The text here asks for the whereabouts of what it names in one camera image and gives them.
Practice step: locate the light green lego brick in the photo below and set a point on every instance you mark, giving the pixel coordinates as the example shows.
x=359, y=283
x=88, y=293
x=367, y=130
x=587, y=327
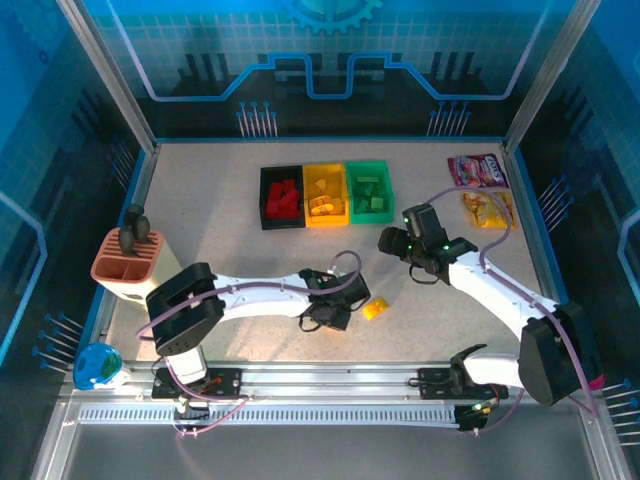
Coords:
x=377, y=202

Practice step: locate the small green lego brick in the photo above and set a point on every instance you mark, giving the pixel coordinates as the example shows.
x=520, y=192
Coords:
x=362, y=205

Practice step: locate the dark green lego brick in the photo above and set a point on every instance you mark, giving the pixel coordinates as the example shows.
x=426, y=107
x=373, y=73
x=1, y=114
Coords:
x=366, y=190

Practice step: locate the green long lego brick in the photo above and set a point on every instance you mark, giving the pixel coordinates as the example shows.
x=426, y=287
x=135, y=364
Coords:
x=368, y=179

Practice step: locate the small yellow lego brick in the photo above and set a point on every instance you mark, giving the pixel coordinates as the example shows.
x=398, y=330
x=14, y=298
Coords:
x=320, y=185

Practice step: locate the red curved lego brick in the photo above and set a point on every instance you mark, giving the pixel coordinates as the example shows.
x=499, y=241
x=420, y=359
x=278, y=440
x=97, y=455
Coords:
x=288, y=186

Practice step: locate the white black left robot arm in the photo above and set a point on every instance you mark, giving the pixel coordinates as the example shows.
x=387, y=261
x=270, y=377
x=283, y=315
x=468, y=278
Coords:
x=260, y=300

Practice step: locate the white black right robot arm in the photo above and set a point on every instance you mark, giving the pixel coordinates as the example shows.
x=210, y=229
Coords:
x=500, y=295

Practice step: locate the green plastic bin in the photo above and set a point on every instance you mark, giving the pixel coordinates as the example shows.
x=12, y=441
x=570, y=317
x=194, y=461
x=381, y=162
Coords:
x=372, y=218

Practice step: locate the yellow curved lego brick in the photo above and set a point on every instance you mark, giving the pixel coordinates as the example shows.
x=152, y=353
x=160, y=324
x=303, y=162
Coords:
x=375, y=308

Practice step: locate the yellow plastic bin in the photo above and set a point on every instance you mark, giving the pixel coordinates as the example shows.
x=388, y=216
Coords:
x=325, y=221

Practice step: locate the yellow snack bag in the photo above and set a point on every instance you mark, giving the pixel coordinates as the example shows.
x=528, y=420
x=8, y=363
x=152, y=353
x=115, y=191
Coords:
x=487, y=210

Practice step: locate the purple candy bag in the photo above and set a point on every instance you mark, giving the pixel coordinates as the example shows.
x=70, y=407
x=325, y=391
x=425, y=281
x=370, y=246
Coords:
x=477, y=171

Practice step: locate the black plastic bin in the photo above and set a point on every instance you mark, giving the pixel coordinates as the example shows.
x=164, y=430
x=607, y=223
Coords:
x=264, y=175

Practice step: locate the pink cream knife block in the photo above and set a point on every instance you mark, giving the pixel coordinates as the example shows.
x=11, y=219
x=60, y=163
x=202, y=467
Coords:
x=125, y=280

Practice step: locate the blue round plastic container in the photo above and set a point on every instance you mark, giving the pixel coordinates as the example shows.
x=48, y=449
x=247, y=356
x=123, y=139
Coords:
x=96, y=367

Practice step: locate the aluminium mounting rail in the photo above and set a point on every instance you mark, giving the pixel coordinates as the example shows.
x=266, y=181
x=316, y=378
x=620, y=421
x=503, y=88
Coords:
x=325, y=377

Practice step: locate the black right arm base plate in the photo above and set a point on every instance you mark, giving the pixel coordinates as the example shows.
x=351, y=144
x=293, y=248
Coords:
x=432, y=382

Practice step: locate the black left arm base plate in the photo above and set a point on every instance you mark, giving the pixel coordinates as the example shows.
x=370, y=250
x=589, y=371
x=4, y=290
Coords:
x=225, y=385

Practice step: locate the aluminium frame post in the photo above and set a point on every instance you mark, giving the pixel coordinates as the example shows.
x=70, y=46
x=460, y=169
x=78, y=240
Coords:
x=110, y=75
x=545, y=75

